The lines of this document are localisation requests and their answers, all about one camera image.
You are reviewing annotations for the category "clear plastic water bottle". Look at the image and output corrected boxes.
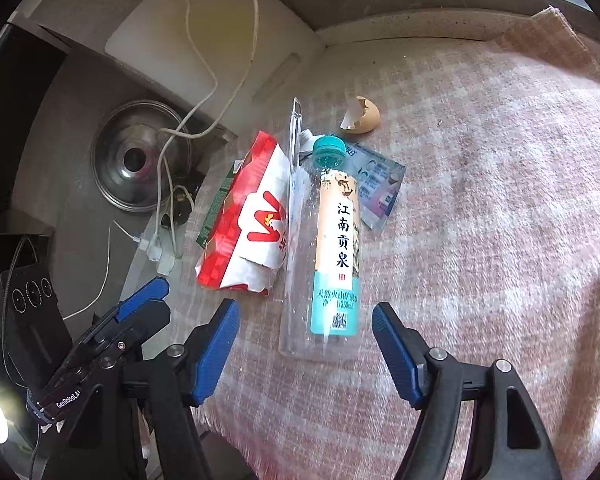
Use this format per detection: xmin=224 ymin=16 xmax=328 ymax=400
xmin=307 ymin=135 xmax=365 ymax=362

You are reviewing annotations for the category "red and white paper carton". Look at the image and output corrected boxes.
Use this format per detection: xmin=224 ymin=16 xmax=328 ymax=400
xmin=195 ymin=130 xmax=293 ymax=297

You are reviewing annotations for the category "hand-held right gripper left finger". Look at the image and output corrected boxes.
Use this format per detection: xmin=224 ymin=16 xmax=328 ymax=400
xmin=45 ymin=299 xmax=241 ymax=480

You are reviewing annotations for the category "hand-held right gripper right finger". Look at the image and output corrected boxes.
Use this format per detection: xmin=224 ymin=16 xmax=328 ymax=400
xmin=372 ymin=302 xmax=566 ymax=480

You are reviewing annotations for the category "green drink carton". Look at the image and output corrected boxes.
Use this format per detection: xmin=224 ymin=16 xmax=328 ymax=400
xmin=196 ymin=172 xmax=236 ymax=248

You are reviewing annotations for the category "thin white charger cable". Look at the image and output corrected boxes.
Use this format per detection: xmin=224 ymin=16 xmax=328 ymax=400
xmin=62 ymin=220 xmax=146 ymax=321

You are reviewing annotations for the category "broken brown eggshell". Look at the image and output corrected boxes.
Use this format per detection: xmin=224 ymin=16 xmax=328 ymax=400
xmin=338 ymin=95 xmax=382 ymax=135

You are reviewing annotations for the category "white cutting board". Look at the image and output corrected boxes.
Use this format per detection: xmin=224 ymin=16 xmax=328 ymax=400
xmin=104 ymin=0 xmax=327 ymax=136

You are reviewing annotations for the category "clear plastic box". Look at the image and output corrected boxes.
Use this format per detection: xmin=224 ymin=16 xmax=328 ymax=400
xmin=278 ymin=97 xmax=326 ymax=361

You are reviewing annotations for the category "steel pot lid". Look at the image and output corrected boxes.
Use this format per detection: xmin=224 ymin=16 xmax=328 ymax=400
xmin=90 ymin=100 xmax=193 ymax=213

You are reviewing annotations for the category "white power strip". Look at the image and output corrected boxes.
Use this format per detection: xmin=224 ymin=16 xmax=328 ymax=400
xmin=135 ymin=232 xmax=181 ymax=276

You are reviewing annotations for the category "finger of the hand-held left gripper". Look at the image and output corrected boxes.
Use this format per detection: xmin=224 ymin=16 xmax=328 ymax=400
xmin=114 ymin=276 xmax=171 ymax=323
xmin=125 ymin=300 xmax=172 ymax=357

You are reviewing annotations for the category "pink plaid fringed cloth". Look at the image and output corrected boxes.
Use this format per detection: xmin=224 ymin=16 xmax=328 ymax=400
xmin=180 ymin=6 xmax=600 ymax=480

